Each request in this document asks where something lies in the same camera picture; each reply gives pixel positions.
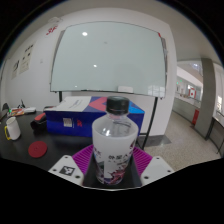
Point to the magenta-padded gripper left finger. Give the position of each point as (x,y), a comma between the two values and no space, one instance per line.
(68,168)

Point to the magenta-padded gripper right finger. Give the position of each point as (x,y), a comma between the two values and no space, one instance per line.
(156,168)

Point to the clear bottle with white label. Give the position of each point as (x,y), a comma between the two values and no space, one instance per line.
(113,150)

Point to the flat round red coaster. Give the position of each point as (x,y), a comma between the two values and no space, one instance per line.
(37,149)

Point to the blue and white cardboard box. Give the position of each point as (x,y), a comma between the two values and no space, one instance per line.
(71,120)

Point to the red floor cabinet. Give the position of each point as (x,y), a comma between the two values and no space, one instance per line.
(195,117)

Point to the flat white case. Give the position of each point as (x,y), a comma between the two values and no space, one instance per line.
(30,109)

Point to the black metal-legged table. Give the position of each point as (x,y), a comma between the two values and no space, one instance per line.
(216,125)

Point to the colourful book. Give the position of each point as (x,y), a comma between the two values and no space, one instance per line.
(16,112)

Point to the small black triangular stand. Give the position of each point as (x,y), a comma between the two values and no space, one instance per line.
(21,105)

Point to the red and white flag sign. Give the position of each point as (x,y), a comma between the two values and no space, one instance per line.
(192,93)

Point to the white whiteboard eraser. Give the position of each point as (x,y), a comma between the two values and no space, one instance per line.
(125,89)

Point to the whiteboard on black stand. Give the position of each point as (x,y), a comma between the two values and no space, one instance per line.
(106,56)

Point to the small white wall poster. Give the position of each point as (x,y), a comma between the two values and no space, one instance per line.
(15,69)

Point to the large white wall poster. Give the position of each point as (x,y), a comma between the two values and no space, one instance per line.
(26,59)

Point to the red wall sign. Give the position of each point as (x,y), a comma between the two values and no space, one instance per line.
(51,30)

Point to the white wall-mounted fixture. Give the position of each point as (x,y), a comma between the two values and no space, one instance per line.
(55,20)

